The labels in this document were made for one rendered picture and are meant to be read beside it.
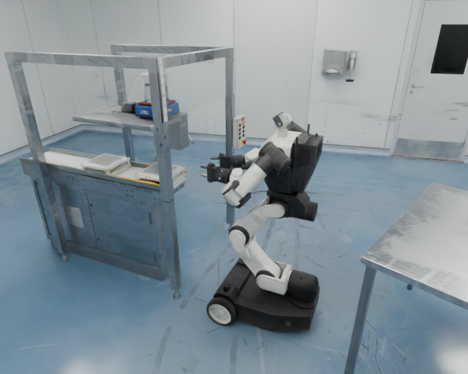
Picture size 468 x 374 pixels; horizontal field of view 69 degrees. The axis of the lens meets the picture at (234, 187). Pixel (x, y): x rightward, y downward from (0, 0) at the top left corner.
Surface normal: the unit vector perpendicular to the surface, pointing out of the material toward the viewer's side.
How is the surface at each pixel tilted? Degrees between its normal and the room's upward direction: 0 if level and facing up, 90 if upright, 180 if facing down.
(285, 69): 90
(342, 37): 90
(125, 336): 0
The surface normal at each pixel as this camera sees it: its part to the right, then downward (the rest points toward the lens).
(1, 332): 0.00, -0.90
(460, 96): -0.27, 0.41
